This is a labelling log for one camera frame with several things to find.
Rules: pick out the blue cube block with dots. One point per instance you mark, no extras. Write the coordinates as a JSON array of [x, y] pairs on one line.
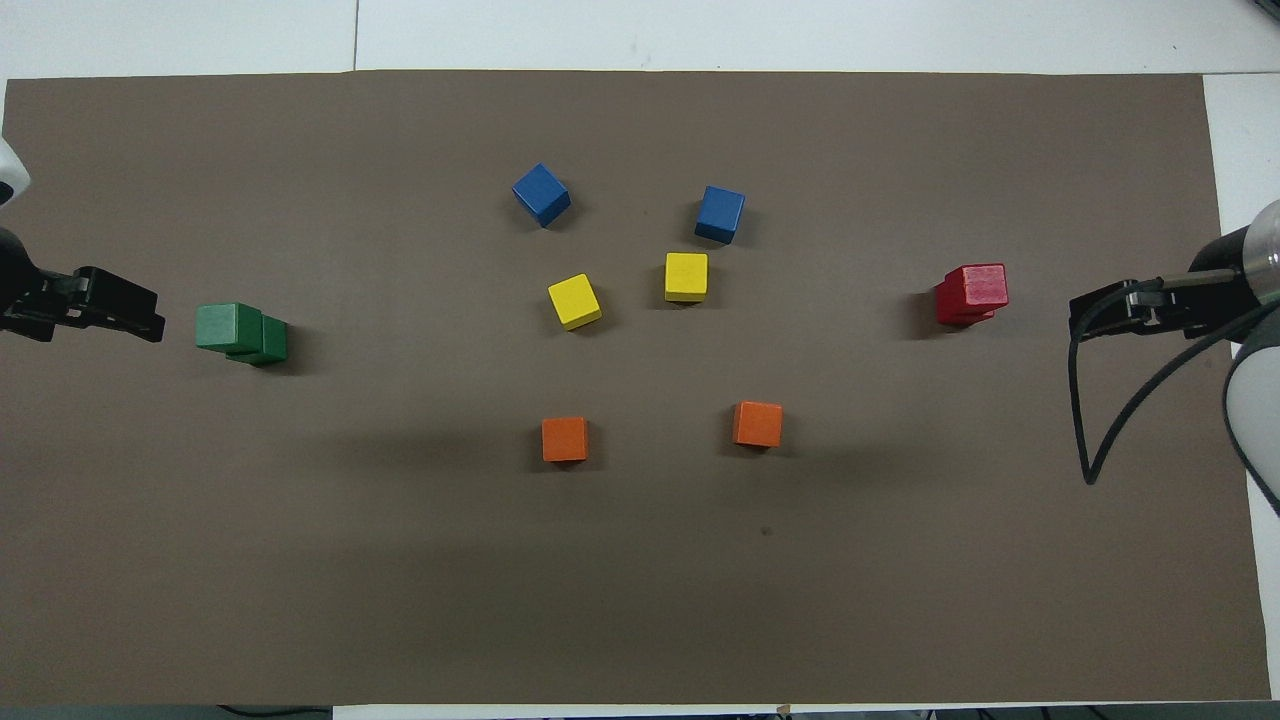
[[541, 194], [720, 214]]

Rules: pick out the brown table mat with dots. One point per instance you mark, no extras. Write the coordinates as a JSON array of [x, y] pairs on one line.
[[640, 580]]

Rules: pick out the green cube block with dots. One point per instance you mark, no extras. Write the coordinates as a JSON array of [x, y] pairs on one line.
[[228, 327], [272, 340]]

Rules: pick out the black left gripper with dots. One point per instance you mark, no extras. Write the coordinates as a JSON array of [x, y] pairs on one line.
[[25, 295]]

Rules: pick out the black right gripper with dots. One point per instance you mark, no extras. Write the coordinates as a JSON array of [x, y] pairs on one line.
[[1225, 290]]

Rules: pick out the yellow cube block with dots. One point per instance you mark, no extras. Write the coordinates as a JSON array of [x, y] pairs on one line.
[[575, 301], [686, 277]]

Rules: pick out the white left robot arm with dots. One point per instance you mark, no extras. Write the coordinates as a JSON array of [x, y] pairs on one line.
[[10, 170]]

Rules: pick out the orange cube block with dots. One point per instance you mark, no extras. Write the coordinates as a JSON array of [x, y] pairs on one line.
[[757, 424], [565, 440]]

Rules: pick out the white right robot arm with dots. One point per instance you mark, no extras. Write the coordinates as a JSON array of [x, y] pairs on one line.
[[1255, 400]]

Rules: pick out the red cube block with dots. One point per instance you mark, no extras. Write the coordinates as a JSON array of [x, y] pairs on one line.
[[978, 287], [960, 317]]

